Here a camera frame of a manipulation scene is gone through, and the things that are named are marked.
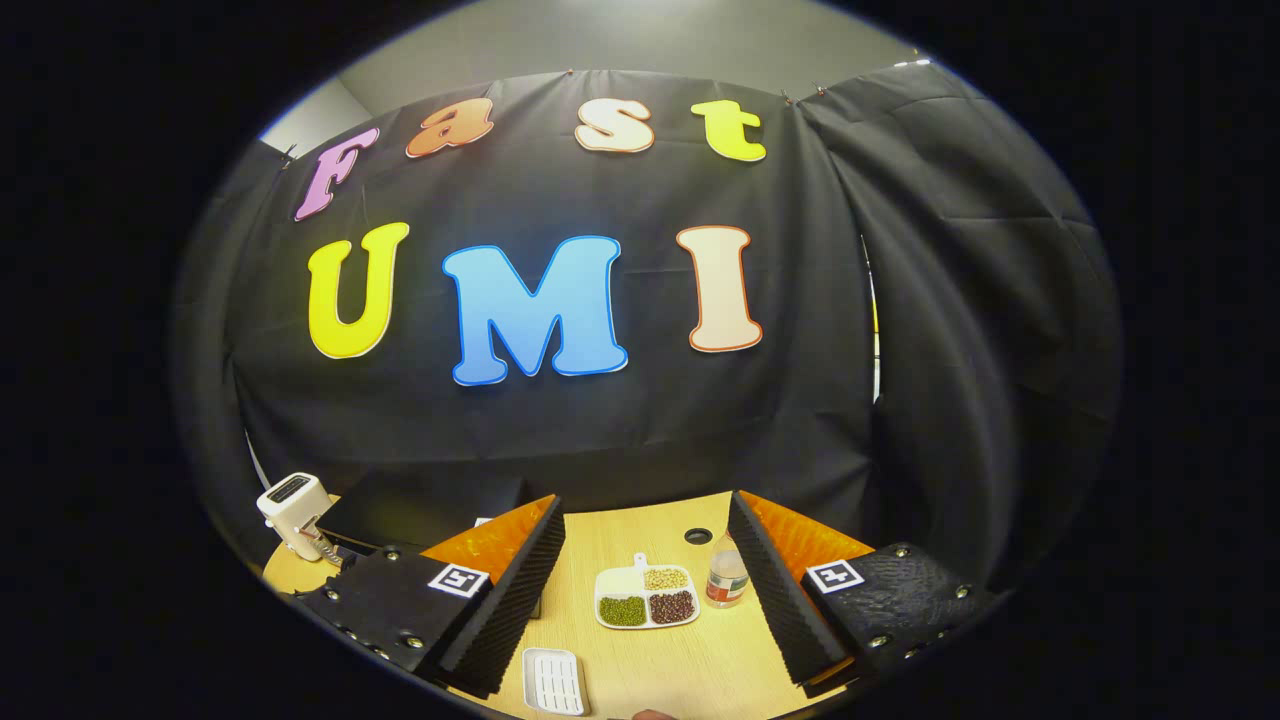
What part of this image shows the white handheld scanner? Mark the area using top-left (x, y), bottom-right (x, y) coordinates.
top-left (256, 472), bottom-right (346, 568)

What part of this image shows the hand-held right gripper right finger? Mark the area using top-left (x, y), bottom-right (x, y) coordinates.
top-left (727, 490), bottom-right (996, 698)

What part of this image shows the clear plastic bottle red label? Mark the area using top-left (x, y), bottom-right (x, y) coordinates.
top-left (705, 530), bottom-right (751, 609)

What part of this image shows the black backdrop cloth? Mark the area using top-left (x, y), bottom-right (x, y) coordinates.
top-left (170, 60), bottom-right (1121, 601)

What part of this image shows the small white ribbed plate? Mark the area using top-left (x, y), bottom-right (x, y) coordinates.
top-left (522, 647), bottom-right (591, 717)

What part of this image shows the white compartment tray with beans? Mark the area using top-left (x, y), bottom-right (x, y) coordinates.
top-left (594, 553), bottom-right (701, 631)

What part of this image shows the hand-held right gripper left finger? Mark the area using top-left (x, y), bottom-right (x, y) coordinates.
top-left (295, 493), bottom-right (566, 699)

